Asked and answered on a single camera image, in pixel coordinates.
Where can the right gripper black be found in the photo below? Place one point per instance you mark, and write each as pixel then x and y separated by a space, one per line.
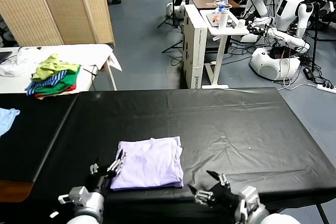
pixel 225 197

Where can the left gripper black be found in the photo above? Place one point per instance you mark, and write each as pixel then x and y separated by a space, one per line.
pixel 97 180

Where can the lavender t-shirt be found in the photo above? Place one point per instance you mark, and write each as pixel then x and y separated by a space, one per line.
pixel 152 163

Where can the small white robot base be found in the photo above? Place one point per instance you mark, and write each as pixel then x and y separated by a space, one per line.
pixel 178 10

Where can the large black table cover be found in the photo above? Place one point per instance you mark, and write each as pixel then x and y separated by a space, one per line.
pixel 236 119

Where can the small black table cover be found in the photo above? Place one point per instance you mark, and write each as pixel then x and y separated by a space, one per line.
pixel 31 142

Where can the beige garment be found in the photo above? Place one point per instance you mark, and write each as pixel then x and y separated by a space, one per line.
pixel 52 96

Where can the green garment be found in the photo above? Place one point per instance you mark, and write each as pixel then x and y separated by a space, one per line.
pixel 65 82

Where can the blue striped garment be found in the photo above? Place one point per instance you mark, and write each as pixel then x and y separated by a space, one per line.
pixel 52 79

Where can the light blue garment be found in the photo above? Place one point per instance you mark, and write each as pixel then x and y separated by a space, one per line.
pixel 5 121

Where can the black table leg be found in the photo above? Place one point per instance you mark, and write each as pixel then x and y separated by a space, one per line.
pixel 322 214

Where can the yellow-green garment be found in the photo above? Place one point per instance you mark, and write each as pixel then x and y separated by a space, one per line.
pixel 47 68

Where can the white cloth covered table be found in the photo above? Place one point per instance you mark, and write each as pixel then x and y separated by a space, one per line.
pixel 86 51

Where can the white cloth on table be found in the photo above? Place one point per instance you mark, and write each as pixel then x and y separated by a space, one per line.
pixel 23 58

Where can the tall white cardboard box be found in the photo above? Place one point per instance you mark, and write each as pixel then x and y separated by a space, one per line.
pixel 193 51

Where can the black power adapter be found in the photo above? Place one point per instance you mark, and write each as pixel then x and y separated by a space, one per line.
pixel 307 73

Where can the white power strip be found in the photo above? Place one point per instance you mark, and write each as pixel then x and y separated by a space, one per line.
pixel 326 87

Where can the white rolling side table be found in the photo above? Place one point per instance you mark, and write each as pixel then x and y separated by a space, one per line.
pixel 228 32

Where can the white insulated bottle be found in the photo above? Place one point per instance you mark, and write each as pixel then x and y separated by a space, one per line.
pixel 222 20

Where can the grey tablet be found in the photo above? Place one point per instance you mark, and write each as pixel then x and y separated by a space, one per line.
pixel 210 20

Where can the bamboo folding screen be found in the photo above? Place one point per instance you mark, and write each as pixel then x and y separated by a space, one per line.
pixel 52 6

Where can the black tripod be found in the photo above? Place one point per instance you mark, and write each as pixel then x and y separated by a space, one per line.
pixel 174 3

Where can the black light stand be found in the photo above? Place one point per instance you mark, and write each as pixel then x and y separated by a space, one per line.
pixel 315 37

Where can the clear water bottle blue cap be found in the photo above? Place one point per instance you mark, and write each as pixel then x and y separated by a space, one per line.
pixel 222 3

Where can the white humanoid robot with base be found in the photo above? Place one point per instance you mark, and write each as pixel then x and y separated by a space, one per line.
pixel 284 9

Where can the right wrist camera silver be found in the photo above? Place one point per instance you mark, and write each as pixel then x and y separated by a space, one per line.
pixel 249 196

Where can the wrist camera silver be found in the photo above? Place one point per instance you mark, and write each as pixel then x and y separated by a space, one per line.
pixel 249 196
pixel 77 195

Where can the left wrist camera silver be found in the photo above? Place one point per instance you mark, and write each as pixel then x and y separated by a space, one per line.
pixel 77 195

